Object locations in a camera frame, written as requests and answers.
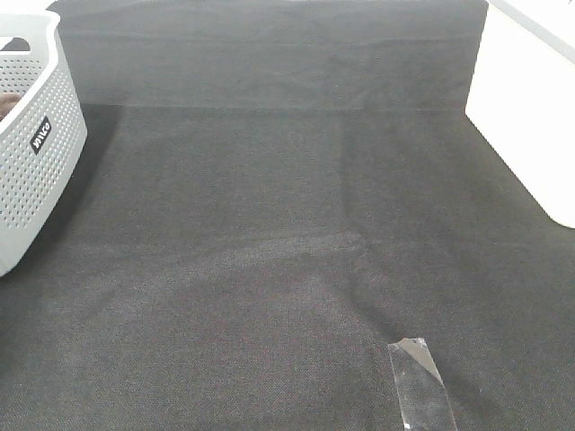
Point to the brown towel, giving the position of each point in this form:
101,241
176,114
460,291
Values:
8,101

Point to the black table mat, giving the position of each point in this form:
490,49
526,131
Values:
270,194

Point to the clear tape strip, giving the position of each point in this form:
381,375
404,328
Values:
422,395

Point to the grey perforated plastic basket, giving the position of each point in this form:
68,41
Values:
42,136

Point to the white plastic container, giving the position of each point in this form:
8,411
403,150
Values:
521,97

